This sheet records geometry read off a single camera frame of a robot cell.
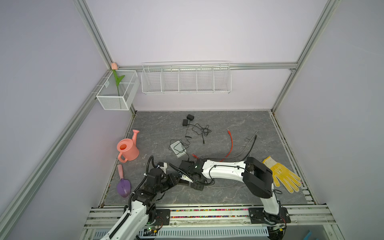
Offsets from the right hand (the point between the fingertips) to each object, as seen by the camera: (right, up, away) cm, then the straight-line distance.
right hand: (198, 182), depth 85 cm
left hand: (-10, +3, -2) cm, 11 cm away
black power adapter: (-10, +35, +27) cm, 45 cm away
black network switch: (-1, +2, -11) cm, 11 cm away
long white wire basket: (-8, +65, +14) cm, 67 cm away
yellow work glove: (+53, +1, 0) cm, 53 cm away
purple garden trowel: (-42, -1, -2) cm, 42 cm away
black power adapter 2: (-7, +39, +30) cm, 50 cm away
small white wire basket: (-48, +54, +4) cm, 73 cm away
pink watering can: (-41, +19, +2) cm, 46 cm away
